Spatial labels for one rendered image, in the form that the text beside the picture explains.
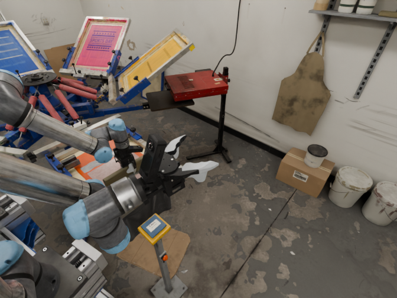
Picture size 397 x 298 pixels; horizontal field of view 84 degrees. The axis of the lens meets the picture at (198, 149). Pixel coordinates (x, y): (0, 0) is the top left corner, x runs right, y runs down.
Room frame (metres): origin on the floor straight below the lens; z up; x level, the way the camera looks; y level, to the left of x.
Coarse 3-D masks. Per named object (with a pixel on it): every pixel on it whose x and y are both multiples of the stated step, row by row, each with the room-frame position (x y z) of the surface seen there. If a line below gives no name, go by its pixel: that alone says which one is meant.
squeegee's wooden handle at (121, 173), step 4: (136, 160) 0.96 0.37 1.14; (140, 160) 0.97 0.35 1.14; (136, 164) 0.94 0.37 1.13; (140, 164) 0.96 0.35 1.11; (124, 168) 0.90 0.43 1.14; (128, 168) 0.90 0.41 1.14; (136, 168) 0.94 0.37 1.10; (116, 172) 0.86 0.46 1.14; (120, 172) 0.86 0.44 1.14; (124, 172) 0.88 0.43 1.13; (132, 172) 0.91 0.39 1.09; (108, 176) 0.83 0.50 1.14; (112, 176) 0.83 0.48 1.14; (116, 176) 0.84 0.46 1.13; (120, 176) 0.86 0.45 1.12; (124, 176) 0.87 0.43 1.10; (104, 180) 0.80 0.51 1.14; (108, 180) 0.81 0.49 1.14; (112, 180) 0.82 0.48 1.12; (116, 180) 0.84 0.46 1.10; (108, 184) 0.80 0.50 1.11
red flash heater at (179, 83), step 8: (200, 72) 2.48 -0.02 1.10; (208, 72) 2.48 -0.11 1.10; (168, 80) 2.24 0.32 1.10; (176, 80) 2.24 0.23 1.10; (184, 80) 2.24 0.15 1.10; (192, 80) 2.24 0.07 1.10; (200, 80) 2.24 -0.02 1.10; (208, 80) 2.24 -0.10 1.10; (216, 80) 2.24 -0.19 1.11; (224, 80) 2.28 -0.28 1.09; (168, 88) 2.20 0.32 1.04; (176, 88) 2.05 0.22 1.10; (184, 88) 2.05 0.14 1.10; (192, 88) 2.05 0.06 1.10; (200, 88) 2.05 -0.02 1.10; (208, 88) 2.05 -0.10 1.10; (216, 88) 2.08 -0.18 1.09; (224, 88) 2.10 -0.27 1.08; (176, 96) 1.94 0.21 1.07; (184, 96) 1.98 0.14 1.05; (192, 96) 2.00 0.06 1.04; (200, 96) 2.03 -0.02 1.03
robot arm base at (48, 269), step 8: (40, 264) 0.28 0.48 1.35; (48, 264) 0.30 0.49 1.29; (40, 272) 0.26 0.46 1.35; (48, 272) 0.27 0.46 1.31; (56, 272) 0.29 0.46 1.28; (40, 280) 0.24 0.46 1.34; (48, 280) 0.26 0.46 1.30; (56, 280) 0.26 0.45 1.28; (40, 288) 0.23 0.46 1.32; (48, 288) 0.23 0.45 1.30; (56, 288) 0.24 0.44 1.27; (40, 296) 0.21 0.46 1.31; (48, 296) 0.22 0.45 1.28
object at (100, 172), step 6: (78, 156) 1.21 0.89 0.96; (84, 156) 1.21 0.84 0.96; (90, 156) 1.21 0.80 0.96; (84, 162) 1.14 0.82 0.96; (108, 162) 1.14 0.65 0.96; (78, 168) 1.09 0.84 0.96; (96, 168) 1.08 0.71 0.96; (102, 168) 1.08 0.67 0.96; (108, 168) 1.08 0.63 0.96; (114, 168) 1.08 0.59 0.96; (84, 174) 1.02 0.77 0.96; (90, 174) 1.02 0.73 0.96; (96, 174) 1.02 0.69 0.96; (102, 174) 1.02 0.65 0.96; (108, 174) 1.02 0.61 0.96; (102, 180) 0.97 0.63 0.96
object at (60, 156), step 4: (132, 140) 1.40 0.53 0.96; (136, 140) 1.36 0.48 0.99; (140, 140) 1.36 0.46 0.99; (140, 144) 1.33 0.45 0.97; (144, 144) 1.31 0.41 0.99; (72, 148) 1.26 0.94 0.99; (144, 148) 1.30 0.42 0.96; (64, 152) 1.22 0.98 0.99; (68, 152) 1.22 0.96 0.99; (72, 152) 1.24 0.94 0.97; (76, 152) 1.25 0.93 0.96; (56, 156) 1.17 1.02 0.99; (60, 156) 1.17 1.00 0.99; (64, 156) 1.19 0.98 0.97; (68, 156) 1.21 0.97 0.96; (72, 176) 0.97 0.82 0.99; (140, 204) 0.78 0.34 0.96; (128, 212) 0.72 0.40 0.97; (124, 216) 0.70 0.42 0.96
